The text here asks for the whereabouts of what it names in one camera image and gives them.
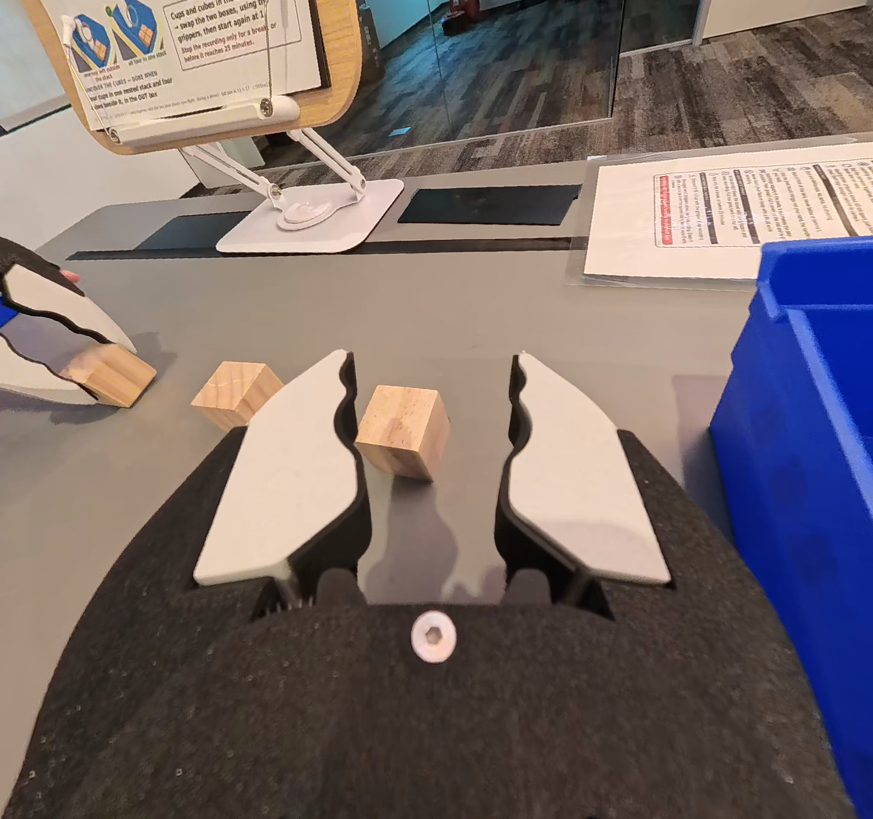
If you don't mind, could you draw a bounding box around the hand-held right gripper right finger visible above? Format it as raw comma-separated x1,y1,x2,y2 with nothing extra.
494,352,672,605

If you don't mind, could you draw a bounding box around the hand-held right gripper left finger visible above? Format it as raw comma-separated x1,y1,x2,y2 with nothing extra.
194,350,372,605

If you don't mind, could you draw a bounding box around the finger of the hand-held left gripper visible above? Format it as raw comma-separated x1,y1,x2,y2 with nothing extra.
0,335,100,406
0,263,139,355

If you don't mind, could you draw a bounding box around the wooden cube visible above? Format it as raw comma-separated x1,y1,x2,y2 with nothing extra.
355,385,452,483
191,362,285,432
60,343,158,409

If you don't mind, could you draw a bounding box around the black rectangular table plate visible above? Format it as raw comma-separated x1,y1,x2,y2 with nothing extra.
397,185,585,227
136,212,251,252

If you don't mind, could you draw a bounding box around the instruction sheet in plastic sleeve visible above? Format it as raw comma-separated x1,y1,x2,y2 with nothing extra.
566,140,873,291

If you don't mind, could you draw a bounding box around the printed instruction poster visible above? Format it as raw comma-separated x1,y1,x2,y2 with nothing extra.
20,0,323,135

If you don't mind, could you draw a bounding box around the instruction poster on stand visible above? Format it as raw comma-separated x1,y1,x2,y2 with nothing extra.
0,0,363,157

